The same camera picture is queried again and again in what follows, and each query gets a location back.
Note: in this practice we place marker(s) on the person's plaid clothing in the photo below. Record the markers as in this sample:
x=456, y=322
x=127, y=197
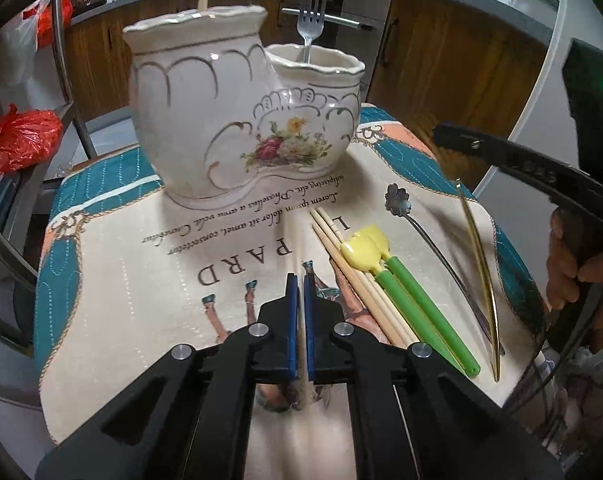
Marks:
x=581, y=400

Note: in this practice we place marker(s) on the white floral ceramic utensil holder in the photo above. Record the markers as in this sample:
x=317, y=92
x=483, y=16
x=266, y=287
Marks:
x=196, y=120

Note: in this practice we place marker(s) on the built-in oven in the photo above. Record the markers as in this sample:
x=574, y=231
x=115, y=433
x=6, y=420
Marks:
x=376, y=50

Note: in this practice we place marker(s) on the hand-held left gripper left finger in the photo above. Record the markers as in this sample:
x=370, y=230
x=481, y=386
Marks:
x=291, y=320

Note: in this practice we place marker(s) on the grey kitchen countertop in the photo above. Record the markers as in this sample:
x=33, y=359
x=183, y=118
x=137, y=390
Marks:
x=481, y=1

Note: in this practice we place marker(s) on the silver flower-shaped spoon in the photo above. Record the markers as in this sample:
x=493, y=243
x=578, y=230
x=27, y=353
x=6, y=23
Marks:
x=399, y=200

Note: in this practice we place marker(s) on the large red plastic bag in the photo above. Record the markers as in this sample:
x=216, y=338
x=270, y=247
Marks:
x=21, y=140

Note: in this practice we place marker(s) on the person's right hand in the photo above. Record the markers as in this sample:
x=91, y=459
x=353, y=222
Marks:
x=561, y=260

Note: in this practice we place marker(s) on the white plastic bag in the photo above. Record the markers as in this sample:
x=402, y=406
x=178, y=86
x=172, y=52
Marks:
x=16, y=45

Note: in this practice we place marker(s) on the small red plastic bag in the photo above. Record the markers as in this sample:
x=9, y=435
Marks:
x=51, y=25

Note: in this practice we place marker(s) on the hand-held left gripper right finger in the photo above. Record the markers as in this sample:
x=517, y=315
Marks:
x=309, y=320

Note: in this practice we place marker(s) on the wooden kitchen cabinets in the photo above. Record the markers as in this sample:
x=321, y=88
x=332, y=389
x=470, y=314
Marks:
x=456, y=70

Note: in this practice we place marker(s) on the metal shelf rack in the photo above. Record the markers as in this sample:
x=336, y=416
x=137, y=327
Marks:
x=59, y=60

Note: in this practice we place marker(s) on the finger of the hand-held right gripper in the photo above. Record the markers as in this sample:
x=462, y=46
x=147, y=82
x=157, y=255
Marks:
x=471, y=147

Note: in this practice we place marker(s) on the silver fork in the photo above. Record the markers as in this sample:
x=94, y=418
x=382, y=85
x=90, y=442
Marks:
x=309, y=25

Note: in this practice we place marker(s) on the printed teal-bordered table mat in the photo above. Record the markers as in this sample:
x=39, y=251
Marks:
x=156, y=285

